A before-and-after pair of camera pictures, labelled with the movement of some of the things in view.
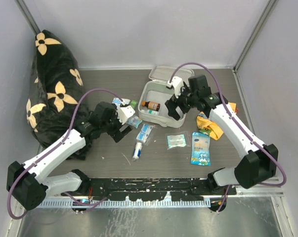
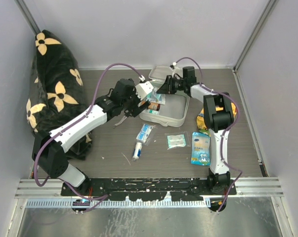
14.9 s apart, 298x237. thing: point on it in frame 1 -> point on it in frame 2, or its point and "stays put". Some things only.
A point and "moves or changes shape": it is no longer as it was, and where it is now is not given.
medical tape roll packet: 135,121 -> 158,98
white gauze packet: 117,101 moves or changes shape
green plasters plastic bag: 178,139 stays put
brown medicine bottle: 151,105 stays put
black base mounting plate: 145,189 stays put
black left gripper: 117,135 -> 133,109
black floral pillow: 57,100 stays put
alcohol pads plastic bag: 144,136 stays put
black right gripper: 172,103 -> 166,87
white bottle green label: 151,111 stays put
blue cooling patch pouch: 200,149 stays put
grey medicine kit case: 154,94 stays put
